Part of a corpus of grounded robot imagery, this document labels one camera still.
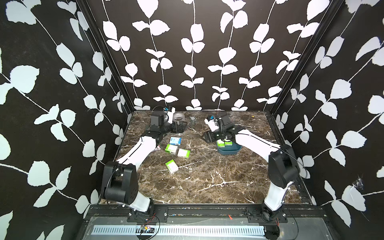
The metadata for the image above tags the blue Cinnamoroll tissue pack back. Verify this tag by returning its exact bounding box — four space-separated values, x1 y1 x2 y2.
170 137 182 146

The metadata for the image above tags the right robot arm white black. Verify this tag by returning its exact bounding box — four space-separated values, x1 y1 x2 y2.
203 112 300 222

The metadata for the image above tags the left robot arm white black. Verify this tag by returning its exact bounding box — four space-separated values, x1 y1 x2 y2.
101 107 188 215

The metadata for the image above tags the teal storage box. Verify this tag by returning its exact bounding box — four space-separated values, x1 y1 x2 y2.
217 142 242 156

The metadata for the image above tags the clear tape roll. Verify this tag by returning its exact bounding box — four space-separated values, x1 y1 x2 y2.
173 112 186 122

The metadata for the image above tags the white perforated strip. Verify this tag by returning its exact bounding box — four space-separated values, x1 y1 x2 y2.
91 225 266 238

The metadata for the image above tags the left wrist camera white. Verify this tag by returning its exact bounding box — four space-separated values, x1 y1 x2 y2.
164 106 176 124

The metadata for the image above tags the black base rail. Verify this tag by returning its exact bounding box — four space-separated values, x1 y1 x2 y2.
85 204 327 225

